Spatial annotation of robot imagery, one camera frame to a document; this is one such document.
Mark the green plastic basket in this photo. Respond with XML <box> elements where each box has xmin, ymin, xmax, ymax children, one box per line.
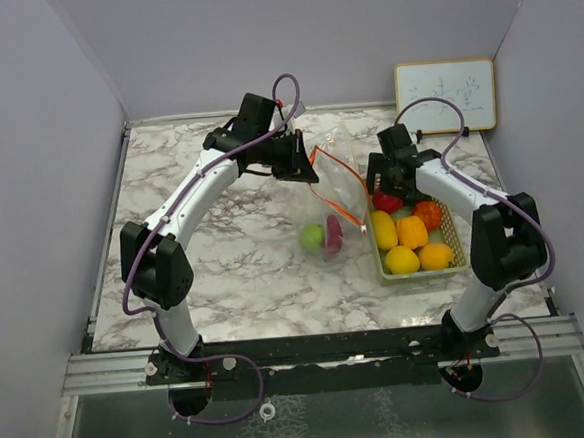
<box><xmin>367</xmin><ymin>192</ymin><xmax>469</xmax><ymax>285</ymax></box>

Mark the yellow lemon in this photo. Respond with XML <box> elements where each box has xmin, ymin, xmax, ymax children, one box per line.
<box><xmin>384</xmin><ymin>245</ymin><xmax>421</xmax><ymax>275</ymax></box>

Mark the small whiteboard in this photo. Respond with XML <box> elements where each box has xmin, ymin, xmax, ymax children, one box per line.
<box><xmin>394</xmin><ymin>58</ymin><xmax>497</xmax><ymax>134</ymax></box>

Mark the orange tangerine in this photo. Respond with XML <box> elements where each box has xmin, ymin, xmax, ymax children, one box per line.
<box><xmin>412</xmin><ymin>201</ymin><xmax>443</xmax><ymax>231</ymax></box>

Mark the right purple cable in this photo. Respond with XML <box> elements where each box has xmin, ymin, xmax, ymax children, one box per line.
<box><xmin>391</xmin><ymin>89</ymin><xmax>567</xmax><ymax>407</ymax></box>

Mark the orange bell pepper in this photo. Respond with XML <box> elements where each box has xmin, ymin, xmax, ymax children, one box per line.
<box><xmin>396</xmin><ymin>215</ymin><xmax>429</xmax><ymax>250</ymax></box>

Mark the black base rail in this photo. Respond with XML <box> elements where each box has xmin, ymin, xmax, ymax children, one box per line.
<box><xmin>145</xmin><ymin>325</ymin><xmax>499</xmax><ymax>401</ymax></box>

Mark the aluminium frame rail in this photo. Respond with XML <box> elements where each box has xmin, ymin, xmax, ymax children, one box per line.
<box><xmin>62</xmin><ymin>315</ymin><xmax>584</xmax><ymax>396</ymax></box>

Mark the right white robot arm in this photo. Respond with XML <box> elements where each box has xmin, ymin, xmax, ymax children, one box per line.
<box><xmin>366</xmin><ymin>124</ymin><xmax>555</xmax><ymax>359</ymax></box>

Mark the orange yellow peach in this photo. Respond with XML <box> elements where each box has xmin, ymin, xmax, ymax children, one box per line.
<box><xmin>418</xmin><ymin>243</ymin><xmax>455</xmax><ymax>272</ymax></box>

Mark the red apple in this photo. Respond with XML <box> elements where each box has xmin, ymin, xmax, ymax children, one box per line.
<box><xmin>372</xmin><ymin>190</ymin><xmax>403</xmax><ymax>214</ymax></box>

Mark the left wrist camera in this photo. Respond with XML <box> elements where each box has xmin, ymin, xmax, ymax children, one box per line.
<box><xmin>272</xmin><ymin>99</ymin><xmax>306</xmax><ymax>133</ymax></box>

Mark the yellow mango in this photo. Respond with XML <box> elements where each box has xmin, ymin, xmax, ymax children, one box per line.
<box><xmin>370</xmin><ymin>210</ymin><xmax>399</xmax><ymax>252</ymax></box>

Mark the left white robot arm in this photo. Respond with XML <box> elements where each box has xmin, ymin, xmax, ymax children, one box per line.
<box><xmin>119</xmin><ymin>93</ymin><xmax>318</xmax><ymax>382</ymax></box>

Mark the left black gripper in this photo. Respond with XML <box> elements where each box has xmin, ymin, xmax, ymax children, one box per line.
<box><xmin>256</xmin><ymin>127</ymin><xmax>320</xmax><ymax>187</ymax></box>

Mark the green apple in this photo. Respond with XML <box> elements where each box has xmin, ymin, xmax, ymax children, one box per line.
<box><xmin>299</xmin><ymin>223</ymin><xmax>325</xmax><ymax>253</ymax></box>

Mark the clear zip bag orange zipper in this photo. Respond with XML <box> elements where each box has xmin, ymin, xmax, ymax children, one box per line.
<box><xmin>290</xmin><ymin>123</ymin><xmax>376</xmax><ymax>268</ymax></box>

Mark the purple sweet potato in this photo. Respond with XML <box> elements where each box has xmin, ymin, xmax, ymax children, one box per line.
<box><xmin>325</xmin><ymin>214</ymin><xmax>343</xmax><ymax>252</ymax></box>

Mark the clear bag of white discs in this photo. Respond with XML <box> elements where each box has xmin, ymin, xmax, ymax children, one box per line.
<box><xmin>312</xmin><ymin>122</ymin><xmax>358</xmax><ymax>170</ymax></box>

